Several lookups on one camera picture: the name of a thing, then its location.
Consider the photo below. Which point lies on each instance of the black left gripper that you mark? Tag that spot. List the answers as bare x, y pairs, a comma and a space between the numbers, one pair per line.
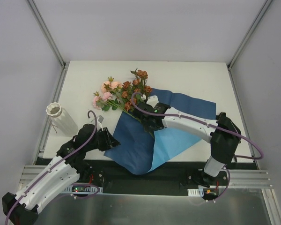
105, 139

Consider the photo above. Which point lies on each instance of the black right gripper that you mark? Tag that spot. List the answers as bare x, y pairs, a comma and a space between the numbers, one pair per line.
149, 124

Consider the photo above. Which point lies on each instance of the blue wrapping paper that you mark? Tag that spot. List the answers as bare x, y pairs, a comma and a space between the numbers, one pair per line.
140, 152

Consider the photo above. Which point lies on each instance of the orange and pink flower bouquet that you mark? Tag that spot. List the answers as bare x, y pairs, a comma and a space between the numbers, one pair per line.
134, 92

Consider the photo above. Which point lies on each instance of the small pink flower stem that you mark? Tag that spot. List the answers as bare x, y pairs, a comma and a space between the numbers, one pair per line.
105, 102

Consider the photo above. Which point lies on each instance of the peach peony flower stem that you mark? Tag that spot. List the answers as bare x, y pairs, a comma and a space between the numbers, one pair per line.
109, 87

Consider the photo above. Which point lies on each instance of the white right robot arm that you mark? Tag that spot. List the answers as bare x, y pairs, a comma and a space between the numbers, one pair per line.
221, 134

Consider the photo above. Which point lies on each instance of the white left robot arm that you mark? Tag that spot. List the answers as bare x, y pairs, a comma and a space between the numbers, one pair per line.
66, 168

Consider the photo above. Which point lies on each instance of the white ribbed vase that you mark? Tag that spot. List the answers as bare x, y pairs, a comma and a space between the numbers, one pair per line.
61, 119

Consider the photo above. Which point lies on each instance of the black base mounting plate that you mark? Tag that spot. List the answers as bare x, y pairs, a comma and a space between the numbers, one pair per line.
170, 179

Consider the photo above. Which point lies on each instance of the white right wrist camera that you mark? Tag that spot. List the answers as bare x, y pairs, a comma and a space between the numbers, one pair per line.
151, 100

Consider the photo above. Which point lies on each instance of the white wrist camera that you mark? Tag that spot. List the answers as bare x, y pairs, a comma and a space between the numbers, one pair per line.
151, 100
98, 122

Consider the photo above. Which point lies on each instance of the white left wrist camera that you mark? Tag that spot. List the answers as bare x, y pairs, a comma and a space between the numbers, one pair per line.
98, 122

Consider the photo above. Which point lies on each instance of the left white cable duct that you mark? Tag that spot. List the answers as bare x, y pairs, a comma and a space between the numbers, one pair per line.
82, 189

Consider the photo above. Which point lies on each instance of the white cable duct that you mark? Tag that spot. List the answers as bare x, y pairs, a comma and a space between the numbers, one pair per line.
82, 189
195, 192

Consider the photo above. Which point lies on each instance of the right white cable duct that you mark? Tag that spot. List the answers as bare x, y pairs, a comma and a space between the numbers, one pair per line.
195, 192

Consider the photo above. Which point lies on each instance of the right aluminium table rail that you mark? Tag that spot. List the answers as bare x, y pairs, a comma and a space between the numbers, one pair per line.
252, 149

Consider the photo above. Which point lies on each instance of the aluminium front rail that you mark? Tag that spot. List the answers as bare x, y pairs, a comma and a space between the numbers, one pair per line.
258, 179

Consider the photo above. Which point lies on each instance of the left aluminium frame post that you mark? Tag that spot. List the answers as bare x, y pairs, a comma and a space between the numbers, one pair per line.
45, 31

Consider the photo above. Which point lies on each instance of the aluminium frame post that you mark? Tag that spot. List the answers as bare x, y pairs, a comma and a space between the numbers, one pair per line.
253, 27
45, 31

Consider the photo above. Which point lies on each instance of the right aluminium frame post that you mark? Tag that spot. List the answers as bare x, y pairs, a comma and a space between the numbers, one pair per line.
253, 27

